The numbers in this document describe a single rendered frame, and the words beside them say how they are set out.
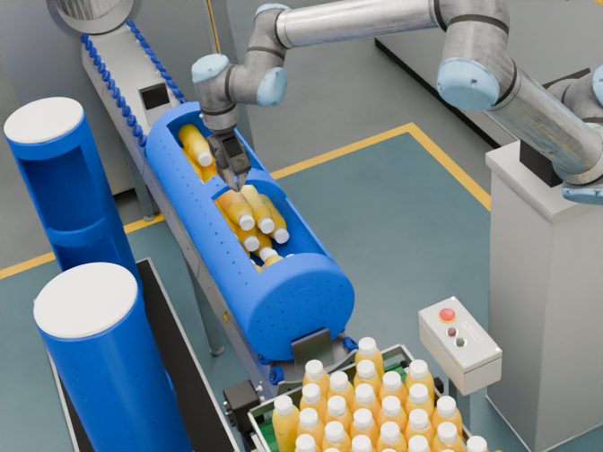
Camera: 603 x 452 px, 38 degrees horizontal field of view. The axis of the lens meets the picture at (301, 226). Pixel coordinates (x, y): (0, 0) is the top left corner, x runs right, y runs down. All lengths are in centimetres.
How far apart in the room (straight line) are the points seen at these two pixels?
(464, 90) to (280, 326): 76
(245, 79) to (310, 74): 314
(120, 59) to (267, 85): 174
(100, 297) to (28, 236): 210
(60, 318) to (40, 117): 105
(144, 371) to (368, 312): 138
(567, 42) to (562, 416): 144
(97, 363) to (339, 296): 68
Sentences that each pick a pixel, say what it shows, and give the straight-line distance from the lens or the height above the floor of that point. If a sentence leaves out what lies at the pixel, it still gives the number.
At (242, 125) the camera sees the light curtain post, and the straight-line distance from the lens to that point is 349.
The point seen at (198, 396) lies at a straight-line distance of 324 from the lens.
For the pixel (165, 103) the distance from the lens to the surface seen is 315.
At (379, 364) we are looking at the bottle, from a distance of 206.
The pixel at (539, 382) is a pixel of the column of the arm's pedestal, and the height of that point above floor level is 40.
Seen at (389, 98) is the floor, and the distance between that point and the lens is 486.
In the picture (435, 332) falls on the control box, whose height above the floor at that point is 110.
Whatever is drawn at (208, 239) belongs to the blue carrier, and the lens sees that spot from 224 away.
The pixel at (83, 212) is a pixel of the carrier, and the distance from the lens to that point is 361.
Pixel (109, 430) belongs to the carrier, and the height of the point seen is 64.
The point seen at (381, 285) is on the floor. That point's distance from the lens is 371.
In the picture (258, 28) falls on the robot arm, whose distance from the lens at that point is 207.
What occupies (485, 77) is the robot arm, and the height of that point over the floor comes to 174.
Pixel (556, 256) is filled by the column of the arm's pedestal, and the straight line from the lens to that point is 247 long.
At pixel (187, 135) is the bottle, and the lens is 265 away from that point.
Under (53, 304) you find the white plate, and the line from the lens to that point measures 241.
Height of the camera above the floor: 260
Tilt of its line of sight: 40 degrees down
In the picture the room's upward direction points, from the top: 9 degrees counter-clockwise
